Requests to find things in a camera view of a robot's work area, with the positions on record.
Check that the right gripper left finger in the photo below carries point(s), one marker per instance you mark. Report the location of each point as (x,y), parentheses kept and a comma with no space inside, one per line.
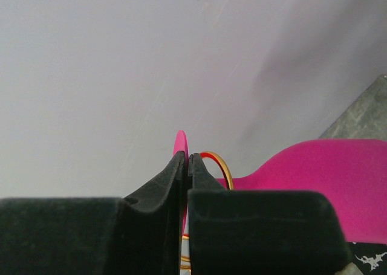
(138,234)

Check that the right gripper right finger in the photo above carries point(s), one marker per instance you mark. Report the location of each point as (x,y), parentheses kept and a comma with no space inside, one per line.
(260,231)

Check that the pink wine glass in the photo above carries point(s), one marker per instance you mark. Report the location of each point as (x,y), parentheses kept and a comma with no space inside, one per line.
(350,173)

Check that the gold black wine glass rack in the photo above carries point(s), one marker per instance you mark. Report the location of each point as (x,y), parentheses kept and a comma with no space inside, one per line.
(368,258)

